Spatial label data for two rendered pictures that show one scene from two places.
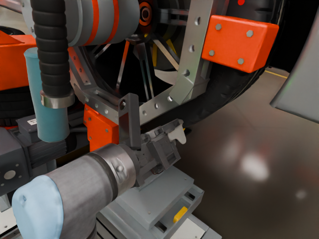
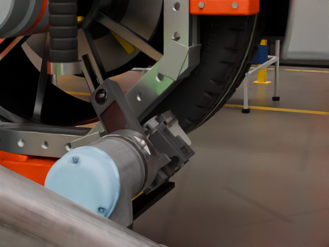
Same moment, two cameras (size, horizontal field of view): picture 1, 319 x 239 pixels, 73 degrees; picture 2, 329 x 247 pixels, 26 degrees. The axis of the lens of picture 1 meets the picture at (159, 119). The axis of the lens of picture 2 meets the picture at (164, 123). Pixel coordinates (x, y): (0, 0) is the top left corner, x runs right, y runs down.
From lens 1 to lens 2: 0.69 m
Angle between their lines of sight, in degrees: 23
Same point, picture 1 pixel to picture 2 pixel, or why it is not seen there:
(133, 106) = (119, 93)
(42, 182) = (80, 149)
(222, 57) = (214, 7)
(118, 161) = (136, 139)
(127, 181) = (152, 162)
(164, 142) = (169, 135)
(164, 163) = (180, 155)
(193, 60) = (181, 18)
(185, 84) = (177, 50)
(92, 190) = (129, 157)
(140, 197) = not seen: outside the picture
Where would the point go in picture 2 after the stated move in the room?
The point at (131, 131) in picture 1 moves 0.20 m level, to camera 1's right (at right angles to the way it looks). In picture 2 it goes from (129, 118) to (260, 111)
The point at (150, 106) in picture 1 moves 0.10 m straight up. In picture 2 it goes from (130, 101) to (129, 36)
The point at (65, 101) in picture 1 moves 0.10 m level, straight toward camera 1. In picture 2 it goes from (79, 66) to (129, 73)
